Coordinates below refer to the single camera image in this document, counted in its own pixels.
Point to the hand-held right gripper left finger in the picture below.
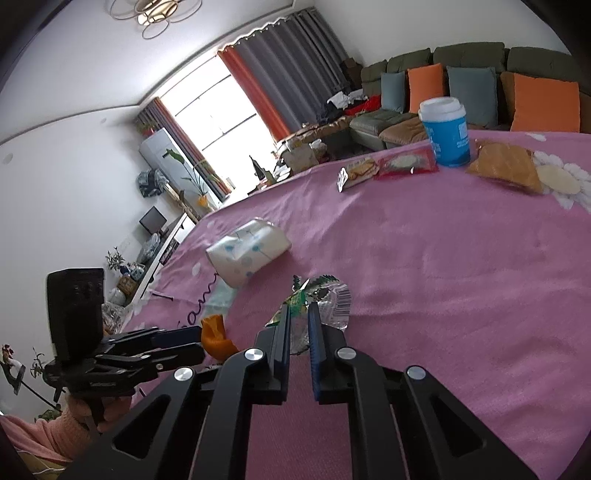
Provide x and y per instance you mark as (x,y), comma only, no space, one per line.
(282,364)

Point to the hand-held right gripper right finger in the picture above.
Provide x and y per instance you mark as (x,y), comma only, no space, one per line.
(316,355)

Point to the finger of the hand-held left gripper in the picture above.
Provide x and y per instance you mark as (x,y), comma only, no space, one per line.
(161,336)
(171,357)

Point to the orange plastic object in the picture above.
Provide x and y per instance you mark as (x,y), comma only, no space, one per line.
(217,339)

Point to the green snack wrapper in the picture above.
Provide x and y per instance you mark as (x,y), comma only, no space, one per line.
(323,300)

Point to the white paper cup blue dots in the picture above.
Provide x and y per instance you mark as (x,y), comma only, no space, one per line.
(249,251)

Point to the person's left forearm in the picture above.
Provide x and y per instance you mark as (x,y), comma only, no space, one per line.
(41,436)

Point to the person's left hand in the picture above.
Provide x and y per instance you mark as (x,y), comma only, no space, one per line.
(117,410)

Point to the clear plastic film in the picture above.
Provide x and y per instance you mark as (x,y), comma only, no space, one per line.
(218,299)

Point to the small potted plant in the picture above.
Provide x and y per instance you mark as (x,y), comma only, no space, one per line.
(27,374)

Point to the white low cabinet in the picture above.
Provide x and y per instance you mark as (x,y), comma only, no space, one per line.
(168,249)

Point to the black monitor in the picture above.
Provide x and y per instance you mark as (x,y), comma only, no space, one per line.
(152,220)

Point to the pink floral blanket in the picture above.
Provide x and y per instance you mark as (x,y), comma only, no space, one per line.
(438,277)

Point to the blue patterned bag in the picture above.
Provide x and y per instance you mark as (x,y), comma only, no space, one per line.
(151,183)

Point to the tall green plant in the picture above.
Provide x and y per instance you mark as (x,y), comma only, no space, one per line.
(198,177)

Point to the white standing air conditioner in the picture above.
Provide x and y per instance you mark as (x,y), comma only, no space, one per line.
(161,159)

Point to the biscuit packet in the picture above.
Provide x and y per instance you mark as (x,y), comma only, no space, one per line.
(358,173)

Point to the dark glass bottle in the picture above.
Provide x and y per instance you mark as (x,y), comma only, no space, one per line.
(256,170)

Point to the red snack packet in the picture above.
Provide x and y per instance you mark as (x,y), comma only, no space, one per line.
(406,165)

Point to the olive green sofa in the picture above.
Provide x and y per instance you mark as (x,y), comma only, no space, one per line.
(383,127)

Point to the red cloth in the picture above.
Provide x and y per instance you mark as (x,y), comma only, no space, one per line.
(365,105)

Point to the blue cup with white lid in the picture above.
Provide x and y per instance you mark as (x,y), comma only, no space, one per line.
(445,134)

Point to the white cloth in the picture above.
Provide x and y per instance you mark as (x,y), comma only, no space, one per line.
(341,98)

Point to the orange-brown snack packet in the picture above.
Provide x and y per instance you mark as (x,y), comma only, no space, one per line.
(505,168)

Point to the teal cushion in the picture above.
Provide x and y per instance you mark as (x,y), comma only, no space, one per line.
(392,91)
(472,94)

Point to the orange cushion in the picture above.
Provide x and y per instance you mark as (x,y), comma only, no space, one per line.
(545,104)
(425,87)

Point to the brown cushion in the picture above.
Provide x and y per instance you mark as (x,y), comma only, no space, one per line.
(507,99)

